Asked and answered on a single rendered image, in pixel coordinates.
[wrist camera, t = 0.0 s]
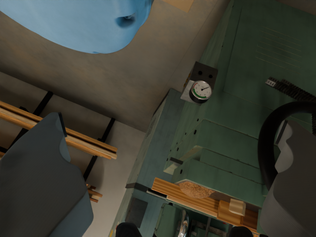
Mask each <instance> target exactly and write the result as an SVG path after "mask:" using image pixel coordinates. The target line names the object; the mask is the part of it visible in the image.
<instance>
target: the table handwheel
mask: <svg viewBox="0 0 316 237"><path fill-rule="evenodd" d="M298 113H310V114H314V115H315V121H316V102H314V101H295V102H290V103H286V104H284V105H282V106H280V107H278V108H277V109H275V110H274V111H273V112H272V113H271V114H270V115H269V116H268V117H267V118H266V120H265V121H264V123H263V125H262V127H261V130H260V134H259V138H258V148H257V152H258V162H259V167H260V171H261V175H262V177H263V180H264V183H265V185H266V187H267V189H268V191H269V190H270V188H271V186H272V184H273V182H274V180H275V177H276V175H277V174H278V172H277V170H276V168H275V164H276V163H275V157H274V139H275V135H276V132H277V129H278V128H279V126H280V124H281V123H282V121H283V120H285V119H286V118H288V117H289V116H291V115H294V114H298Z"/></svg>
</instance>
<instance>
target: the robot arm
mask: <svg viewBox="0 0 316 237"><path fill-rule="evenodd" d="M153 1H154V0H0V11H1V12H3V13H4V14H6V15H7V16H9V17H10V18H12V19H13V20H15V21H16V22H18V23H19V24H21V25H22V26H24V27H26V28H27V29H29V30H31V31H33V32H35V33H37V34H39V35H40V36H42V37H44V38H46V39H48V40H50V41H52V42H54V43H57V44H59V45H62V46H64V47H67V48H70V49H74V50H77V51H80V52H85V53H91V54H99V53H102V54H108V53H113V52H116V51H119V50H121V49H122V48H124V47H125V46H127V45H128V44H129V43H130V42H131V40H132V39H133V38H134V36H135V34H136V33H137V31H138V30H139V28H140V27H141V26H142V25H143V24H144V23H145V21H146V20H147V18H148V16H149V14H150V9H151V6H152V4H153ZM65 137H67V133H66V130H65V126H64V122H63V118H62V114H61V112H52V113H50V114H48V115H47V116H46V117H44V118H43V119H42V120H41V121H40V122H39V123H37V124H36V125H35V126H34V127H33V128H31V129H30V130H29V131H28V132H26V133H25V134H24V135H23V136H22V137H21V138H19V139H18V140H17V141H16V142H15V143H14V144H13V145H12V147H11V148H10V149H9V150H8V151H7V152H6V153H5V154H4V156H3V157H2V158H1V160H0V237H82V236H83V235H84V233H85V232H86V230H87V229H88V228H89V226H90V225H91V223H92V221H93V218H94V214H93V210H92V206H91V202H90V198H89V193H88V190H87V185H86V182H85V180H84V177H83V175H82V172H81V170H80V168H79V167H78V166H76V165H73V164H71V163H70V161H71V158H70V155H69V151H68V147H67V143H66V140H65ZM275 144H277V145H278V147H279V149H280V151H281V153H280V155H279V157H278V159H277V161H276V164H275V168H276V170H277V172H278V174H277V175H276V177H275V180H274V182H273V184H272V186H271V188H270V190H269V192H268V194H267V196H266V198H265V200H264V203H263V206H262V210H261V215H260V219H259V222H260V226H261V228H262V229H263V231H264V232H265V233H266V234H267V235H268V237H316V136H314V135H313V134H312V133H310V132H309V131H308V130H307V129H305V128H304V127H303V126H302V125H300V124H299V123H298V122H296V121H294V120H286V119H285V120H283V121H282V123H281V125H280V128H279V131H278V134H277V138H276V142H275ZM115 237H142V236H141V234H140V232H139V230H138V228H137V226H136V225H135V224H134V223H131V222H122V223H120V224H119V225H118V226H117V228H116V236H115ZM229 237H253V234H252V232H251V231H250V230H249V229H248V228H247V227H244V226H235V227H233V228H232V229H231V232H230V234H229Z"/></svg>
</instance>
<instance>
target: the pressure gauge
mask: <svg viewBox="0 0 316 237"><path fill-rule="evenodd" d="M205 88H206V89H205ZM201 89H203V91H201ZM212 94H213V90H212V87H211V86H210V85H209V84H208V83H207V82H205V81H203V80H199V81H196V82H194V83H193V84H192V86H191V88H190V91H189V96H190V98H191V100H192V101H194V102H196V103H205V102H206V101H207V100H208V99H209V98H210V97H211V96H212Z"/></svg>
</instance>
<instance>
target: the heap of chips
mask: <svg viewBox="0 0 316 237"><path fill-rule="evenodd" d="M178 185H179V186H180V190H181V191H182V192H183V193H184V194H186V195H188V196H189V197H192V198H205V197H209V196H210V195H211V194H212V193H215V191H213V190H210V189H207V188H204V187H202V186H199V185H196V184H194V183H191V182H189V181H187V182H183V183H179V184H178Z"/></svg>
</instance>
